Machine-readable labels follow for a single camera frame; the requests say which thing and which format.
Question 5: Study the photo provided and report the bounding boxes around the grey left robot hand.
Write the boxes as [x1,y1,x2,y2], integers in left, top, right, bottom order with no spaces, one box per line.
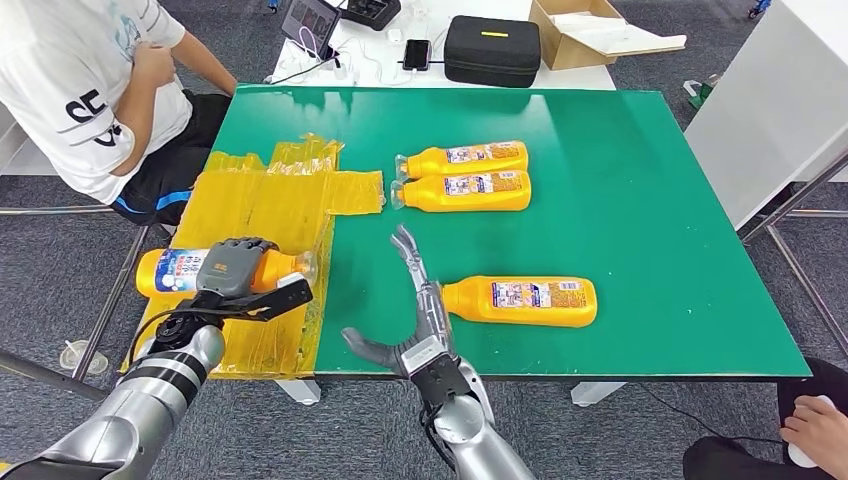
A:
[195,237,280,299]

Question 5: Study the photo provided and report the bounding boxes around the person's hand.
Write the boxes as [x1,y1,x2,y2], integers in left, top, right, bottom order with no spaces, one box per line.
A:
[779,395,848,478]

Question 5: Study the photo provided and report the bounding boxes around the person's right hand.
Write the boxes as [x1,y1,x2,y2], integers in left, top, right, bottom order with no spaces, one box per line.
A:
[132,40,178,91]

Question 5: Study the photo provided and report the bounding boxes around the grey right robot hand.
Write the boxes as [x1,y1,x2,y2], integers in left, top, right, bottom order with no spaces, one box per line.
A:
[340,224,458,379]

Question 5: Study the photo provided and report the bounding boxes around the white computer mouse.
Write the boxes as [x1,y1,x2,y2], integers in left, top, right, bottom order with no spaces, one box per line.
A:
[786,395,837,470]

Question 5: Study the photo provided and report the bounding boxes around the orange detergent bottle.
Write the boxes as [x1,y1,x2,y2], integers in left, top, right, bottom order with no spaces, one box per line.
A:
[394,140,530,181]
[440,275,599,329]
[390,170,533,214]
[135,246,318,301]

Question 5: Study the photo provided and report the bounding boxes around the yellow taped cardboard mat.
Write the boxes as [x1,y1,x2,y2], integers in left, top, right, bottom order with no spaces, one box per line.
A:
[119,133,386,380]

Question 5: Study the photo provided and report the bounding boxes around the person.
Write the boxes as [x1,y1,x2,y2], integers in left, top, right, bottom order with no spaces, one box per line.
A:
[0,0,238,228]
[682,357,848,480]

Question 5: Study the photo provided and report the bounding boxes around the white table foot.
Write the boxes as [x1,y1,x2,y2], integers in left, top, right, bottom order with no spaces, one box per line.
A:
[570,381,628,408]
[274,378,323,407]

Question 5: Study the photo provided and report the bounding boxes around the black tablet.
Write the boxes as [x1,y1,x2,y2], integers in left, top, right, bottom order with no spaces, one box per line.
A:
[280,0,342,62]

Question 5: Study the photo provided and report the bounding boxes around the clear plastic cup lid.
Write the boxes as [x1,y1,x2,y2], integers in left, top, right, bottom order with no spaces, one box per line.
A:
[59,339,110,376]

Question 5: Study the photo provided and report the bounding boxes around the white power strip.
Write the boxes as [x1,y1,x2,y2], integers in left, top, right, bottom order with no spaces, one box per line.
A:
[271,40,357,86]

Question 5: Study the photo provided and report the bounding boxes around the black controller device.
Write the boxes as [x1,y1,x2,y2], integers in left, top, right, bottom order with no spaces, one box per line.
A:
[340,0,403,32]

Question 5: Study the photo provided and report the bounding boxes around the black smartphone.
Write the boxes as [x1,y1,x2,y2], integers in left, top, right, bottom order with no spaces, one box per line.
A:
[402,38,433,72]

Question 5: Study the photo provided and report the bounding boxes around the black carrying case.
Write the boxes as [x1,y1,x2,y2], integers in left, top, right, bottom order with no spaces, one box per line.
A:
[443,15,543,89]

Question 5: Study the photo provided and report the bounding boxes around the brown cardboard box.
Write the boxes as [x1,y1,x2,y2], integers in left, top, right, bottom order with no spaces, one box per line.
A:
[528,0,687,72]

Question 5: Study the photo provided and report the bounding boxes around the white table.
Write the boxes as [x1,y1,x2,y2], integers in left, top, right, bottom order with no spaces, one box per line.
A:
[266,0,617,92]

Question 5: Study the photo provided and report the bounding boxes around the white foam sheet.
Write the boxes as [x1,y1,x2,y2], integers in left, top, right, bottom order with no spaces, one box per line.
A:
[551,14,688,58]

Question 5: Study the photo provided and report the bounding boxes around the green and white item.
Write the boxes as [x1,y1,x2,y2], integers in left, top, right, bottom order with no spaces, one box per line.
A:
[684,72,720,112]

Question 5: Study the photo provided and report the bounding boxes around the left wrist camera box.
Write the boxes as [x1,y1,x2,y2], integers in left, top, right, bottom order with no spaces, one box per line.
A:
[178,270,315,326]

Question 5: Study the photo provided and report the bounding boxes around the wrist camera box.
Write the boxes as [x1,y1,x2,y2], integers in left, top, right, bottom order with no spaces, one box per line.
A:
[399,335,478,407]
[178,270,315,326]

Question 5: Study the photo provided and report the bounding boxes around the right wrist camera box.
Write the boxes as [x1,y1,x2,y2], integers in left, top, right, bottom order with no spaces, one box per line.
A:
[399,335,478,407]

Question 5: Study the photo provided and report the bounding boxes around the black floor cable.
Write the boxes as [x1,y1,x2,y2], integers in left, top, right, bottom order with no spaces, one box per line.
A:
[632,382,786,446]

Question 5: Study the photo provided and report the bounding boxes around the black tablet cable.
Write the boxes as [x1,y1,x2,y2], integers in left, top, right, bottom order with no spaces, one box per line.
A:
[270,56,342,86]

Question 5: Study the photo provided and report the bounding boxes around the metal table frame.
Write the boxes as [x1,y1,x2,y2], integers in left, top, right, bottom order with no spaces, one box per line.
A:
[738,150,848,359]

